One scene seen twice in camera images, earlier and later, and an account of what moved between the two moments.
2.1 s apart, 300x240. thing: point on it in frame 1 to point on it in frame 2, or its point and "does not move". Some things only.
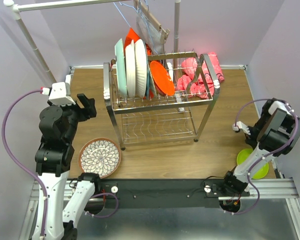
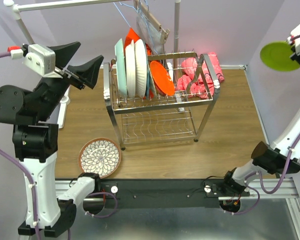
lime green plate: [243, 154] to [276, 55]
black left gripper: [89, 110] to [87, 73]
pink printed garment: [199, 80] does not move
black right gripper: [251, 140] to [298, 57]
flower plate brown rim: [100, 155] does not move
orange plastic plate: [162, 78] does not move
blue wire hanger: [137, 11] does not move
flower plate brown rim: [141, 67] does not move
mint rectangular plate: [120, 71] does not move
